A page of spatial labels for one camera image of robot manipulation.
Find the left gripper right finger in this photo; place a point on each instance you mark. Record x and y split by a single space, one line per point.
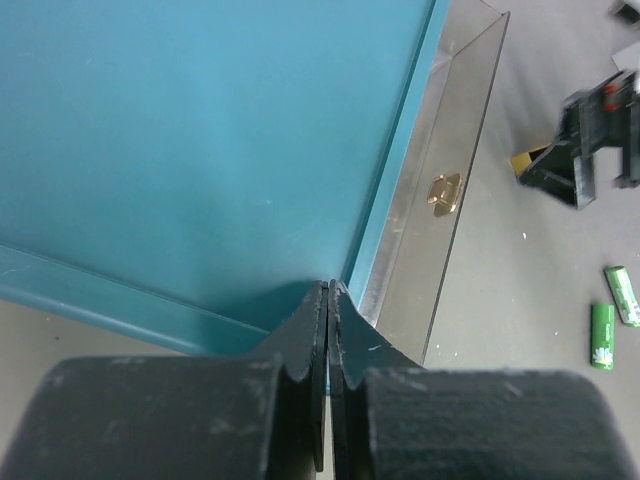
393 419

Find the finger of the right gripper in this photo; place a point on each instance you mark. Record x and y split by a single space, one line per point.
564 173

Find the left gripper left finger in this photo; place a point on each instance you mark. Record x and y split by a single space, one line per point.
254 416

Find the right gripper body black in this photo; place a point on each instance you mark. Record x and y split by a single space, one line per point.
607 116

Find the gold black lipstick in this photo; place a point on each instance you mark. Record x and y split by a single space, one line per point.
522 161

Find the clear drawer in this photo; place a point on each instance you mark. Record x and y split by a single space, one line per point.
402 294

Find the green mascara tube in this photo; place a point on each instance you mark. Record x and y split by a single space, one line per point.
602 336
624 297

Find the teal drawer organizer box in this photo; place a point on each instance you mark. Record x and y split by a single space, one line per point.
182 172

